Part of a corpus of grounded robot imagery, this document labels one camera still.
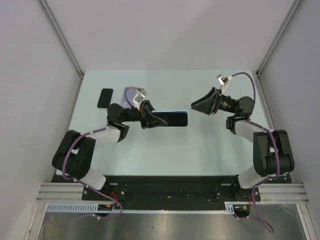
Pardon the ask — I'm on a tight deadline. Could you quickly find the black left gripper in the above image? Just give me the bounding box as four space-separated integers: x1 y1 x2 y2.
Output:
120 99 168 129

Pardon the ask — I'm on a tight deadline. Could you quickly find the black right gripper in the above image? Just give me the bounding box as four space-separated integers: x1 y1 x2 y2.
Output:
191 87 238 116

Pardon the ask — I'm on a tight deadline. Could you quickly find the black phone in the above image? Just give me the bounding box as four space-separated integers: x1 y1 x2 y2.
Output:
152 110 189 127

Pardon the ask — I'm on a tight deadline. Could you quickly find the lilac phone case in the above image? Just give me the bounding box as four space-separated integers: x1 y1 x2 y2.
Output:
121 87 137 108

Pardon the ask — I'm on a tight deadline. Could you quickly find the black smartphone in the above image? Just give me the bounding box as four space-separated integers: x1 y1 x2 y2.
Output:
97 88 114 109

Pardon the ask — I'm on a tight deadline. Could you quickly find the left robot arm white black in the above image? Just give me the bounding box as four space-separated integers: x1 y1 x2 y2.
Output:
51 100 168 200

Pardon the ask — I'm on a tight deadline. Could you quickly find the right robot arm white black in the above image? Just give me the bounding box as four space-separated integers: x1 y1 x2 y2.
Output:
190 87 295 201

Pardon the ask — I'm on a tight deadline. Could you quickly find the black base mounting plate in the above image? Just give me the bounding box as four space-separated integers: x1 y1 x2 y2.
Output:
80 175 263 212

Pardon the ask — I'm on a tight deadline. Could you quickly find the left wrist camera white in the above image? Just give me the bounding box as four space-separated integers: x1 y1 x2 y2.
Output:
132 88 147 109

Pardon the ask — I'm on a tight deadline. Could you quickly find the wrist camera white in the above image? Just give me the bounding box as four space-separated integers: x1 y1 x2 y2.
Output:
216 74 233 93
132 88 147 109

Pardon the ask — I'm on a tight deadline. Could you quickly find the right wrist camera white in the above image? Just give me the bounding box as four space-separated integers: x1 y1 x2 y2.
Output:
216 74 233 93

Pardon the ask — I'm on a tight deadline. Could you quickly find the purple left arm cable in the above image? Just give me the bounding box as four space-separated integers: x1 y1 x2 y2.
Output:
47 86 143 227

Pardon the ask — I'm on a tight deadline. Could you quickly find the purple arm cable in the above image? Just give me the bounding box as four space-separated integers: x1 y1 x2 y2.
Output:
47 86 143 227
231 72 280 233

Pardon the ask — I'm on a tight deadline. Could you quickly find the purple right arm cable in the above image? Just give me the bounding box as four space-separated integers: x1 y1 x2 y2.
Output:
231 72 280 233

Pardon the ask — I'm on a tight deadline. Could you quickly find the white slotted cable duct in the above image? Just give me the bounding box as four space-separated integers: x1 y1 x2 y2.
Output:
46 202 253 215

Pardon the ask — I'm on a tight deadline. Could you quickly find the aluminium front rail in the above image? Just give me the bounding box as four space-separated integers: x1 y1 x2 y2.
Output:
36 182 309 204

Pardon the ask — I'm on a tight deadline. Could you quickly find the aluminium corner frame post right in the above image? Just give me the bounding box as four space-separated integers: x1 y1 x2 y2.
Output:
255 0 304 77

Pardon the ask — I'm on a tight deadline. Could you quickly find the aluminium corner frame post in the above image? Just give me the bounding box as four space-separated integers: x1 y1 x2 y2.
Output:
255 0 304 77
37 0 84 80

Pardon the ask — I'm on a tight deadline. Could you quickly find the aluminium corner frame post left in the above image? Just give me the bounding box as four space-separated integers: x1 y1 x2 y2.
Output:
37 0 84 80

